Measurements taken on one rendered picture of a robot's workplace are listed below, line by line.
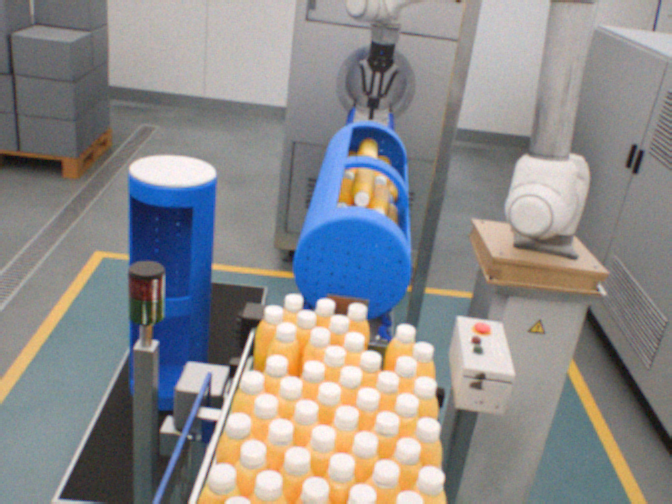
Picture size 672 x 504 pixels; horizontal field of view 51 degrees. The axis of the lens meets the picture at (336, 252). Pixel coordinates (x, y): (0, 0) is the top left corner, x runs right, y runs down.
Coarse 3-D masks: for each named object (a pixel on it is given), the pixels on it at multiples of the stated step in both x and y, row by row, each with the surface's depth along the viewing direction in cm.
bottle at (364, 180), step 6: (360, 168) 213; (354, 174) 213; (360, 174) 208; (366, 174) 208; (372, 174) 211; (354, 180) 207; (360, 180) 203; (366, 180) 203; (372, 180) 207; (354, 186) 202; (360, 186) 201; (366, 186) 201; (372, 186) 203; (354, 192) 201; (366, 192) 199; (372, 192) 201; (354, 198) 201; (372, 198) 203
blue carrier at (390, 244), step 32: (352, 128) 238; (384, 128) 239; (352, 160) 203; (320, 192) 190; (320, 224) 166; (352, 224) 165; (384, 224) 165; (320, 256) 169; (352, 256) 168; (384, 256) 167; (320, 288) 172; (352, 288) 172; (384, 288) 171
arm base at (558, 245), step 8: (512, 232) 213; (520, 240) 201; (528, 240) 201; (536, 240) 200; (544, 240) 199; (552, 240) 198; (560, 240) 199; (568, 240) 200; (520, 248) 199; (528, 248) 200; (536, 248) 199; (544, 248) 199; (552, 248) 199; (560, 248) 199; (568, 248) 200; (560, 256) 199; (568, 256) 198; (576, 256) 197
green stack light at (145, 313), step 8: (128, 296) 125; (128, 304) 126; (136, 304) 124; (144, 304) 124; (152, 304) 124; (160, 304) 126; (128, 312) 126; (136, 312) 125; (144, 312) 125; (152, 312) 125; (160, 312) 127; (136, 320) 125; (144, 320) 125; (152, 320) 126; (160, 320) 127
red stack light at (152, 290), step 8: (128, 280) 124; (136, 280) 122; (152, 280) 123; (160, 280) 124; (128, 288) 124; (136, 288) 123; (144, 288) 122; (152, 288) 123; (160, 288) 125; (136, 296) 123; (144, 296) 123; (152, 296) 124; (160, 296) 125
